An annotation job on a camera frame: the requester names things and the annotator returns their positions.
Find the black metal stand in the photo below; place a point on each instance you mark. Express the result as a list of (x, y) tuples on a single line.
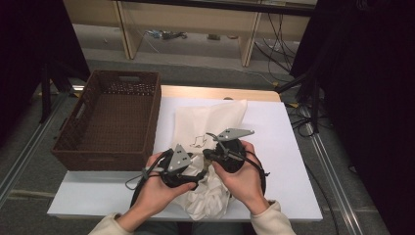
[(45, 98)]

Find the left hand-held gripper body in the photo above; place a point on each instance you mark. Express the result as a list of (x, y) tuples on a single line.
[(179, 160)]

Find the person's right hand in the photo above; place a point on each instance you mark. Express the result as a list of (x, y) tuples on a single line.
[(244, 184)]

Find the black tripod stand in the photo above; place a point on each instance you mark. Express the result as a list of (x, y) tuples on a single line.
[(314, 107)]

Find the metal floor rail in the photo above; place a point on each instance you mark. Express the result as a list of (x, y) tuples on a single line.
[(29, 153), (342, 202)]

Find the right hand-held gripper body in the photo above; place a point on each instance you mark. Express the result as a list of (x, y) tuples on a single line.
[(233, 156)]

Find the brown woven basket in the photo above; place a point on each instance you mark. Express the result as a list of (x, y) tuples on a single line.
[(114, 124)]

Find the person's left hand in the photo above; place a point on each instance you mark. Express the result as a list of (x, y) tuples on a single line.
[(153, 196)]

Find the light wooden shelf unit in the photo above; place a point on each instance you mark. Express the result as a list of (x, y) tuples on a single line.
[(189, 19)]

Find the white board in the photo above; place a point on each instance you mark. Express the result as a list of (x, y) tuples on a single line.
[(287, 147)]

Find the black curtain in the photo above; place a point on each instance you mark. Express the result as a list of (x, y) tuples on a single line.
[(19, 65), (375, 98)]

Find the light wooden table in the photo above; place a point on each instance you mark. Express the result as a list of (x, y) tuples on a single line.
[(195, 92)]

